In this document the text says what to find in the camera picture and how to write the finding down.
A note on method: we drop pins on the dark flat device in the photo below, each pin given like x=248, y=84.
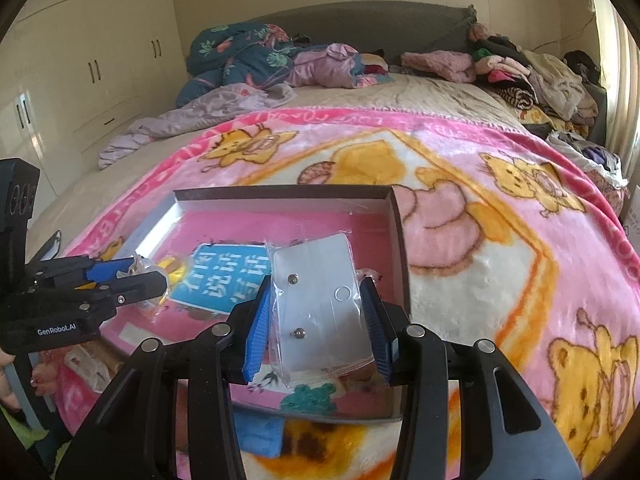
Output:
x=52, y=245

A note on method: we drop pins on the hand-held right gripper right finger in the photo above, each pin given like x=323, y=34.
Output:
x=377, y=330

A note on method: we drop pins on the person's left hand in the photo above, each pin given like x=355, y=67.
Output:
x=6, y=385

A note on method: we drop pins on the pink fuzzy garment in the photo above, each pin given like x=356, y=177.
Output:
x=435, y=62

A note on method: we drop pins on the pile of mixed clothes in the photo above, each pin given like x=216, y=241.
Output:
x=540, y=85

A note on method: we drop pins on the white cardboard box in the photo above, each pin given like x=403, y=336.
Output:
x=632, y=225

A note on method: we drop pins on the silver box with pink inside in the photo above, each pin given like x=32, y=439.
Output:
x=225, y=230

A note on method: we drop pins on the pale curtain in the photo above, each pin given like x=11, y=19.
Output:
x=620, y=60

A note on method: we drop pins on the cream wardrobe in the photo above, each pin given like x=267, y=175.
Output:
x=75, y=35

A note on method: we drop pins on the dark floral quilt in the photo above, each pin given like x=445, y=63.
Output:
x=235, y=60

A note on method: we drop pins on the lilac crumpled cloth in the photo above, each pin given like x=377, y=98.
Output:
x=200, y=110

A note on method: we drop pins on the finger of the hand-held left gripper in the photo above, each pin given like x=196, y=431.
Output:
x=100, y=271
x=140, y=287

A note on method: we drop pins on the pink lilac garment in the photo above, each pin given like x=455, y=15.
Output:
x=320, y=65

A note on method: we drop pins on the bed with beige sheet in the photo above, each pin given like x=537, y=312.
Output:
x=350, y=97

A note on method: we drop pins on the pink printed bear blanket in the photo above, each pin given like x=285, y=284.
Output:
x=500, y=260

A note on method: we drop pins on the grey headboard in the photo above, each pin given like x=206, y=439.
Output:
x=375, y=25

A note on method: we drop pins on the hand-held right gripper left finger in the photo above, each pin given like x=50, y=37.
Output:
x=255, y=335

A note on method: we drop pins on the white and purple clothes heap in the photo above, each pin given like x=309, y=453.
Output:
x=585, y=155

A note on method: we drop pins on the teal hair accessory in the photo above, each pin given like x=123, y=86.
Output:
x=307, y=397

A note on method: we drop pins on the bagged white earring card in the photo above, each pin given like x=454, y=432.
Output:
x=320, y=305

